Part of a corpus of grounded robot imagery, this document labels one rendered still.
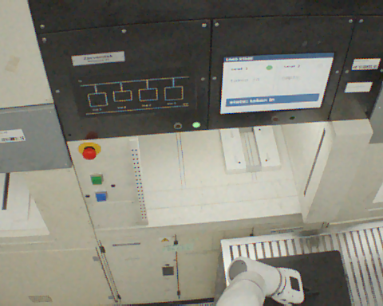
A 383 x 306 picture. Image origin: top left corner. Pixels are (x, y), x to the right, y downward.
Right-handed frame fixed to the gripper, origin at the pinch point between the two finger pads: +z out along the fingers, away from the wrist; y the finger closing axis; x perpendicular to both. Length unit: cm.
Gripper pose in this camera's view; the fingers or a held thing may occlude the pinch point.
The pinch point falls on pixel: (304, 292)
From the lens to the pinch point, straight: 163.6
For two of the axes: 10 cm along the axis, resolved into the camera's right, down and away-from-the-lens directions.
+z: 7.0, 3.7, 6.1
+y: -0.8, -8.1, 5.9
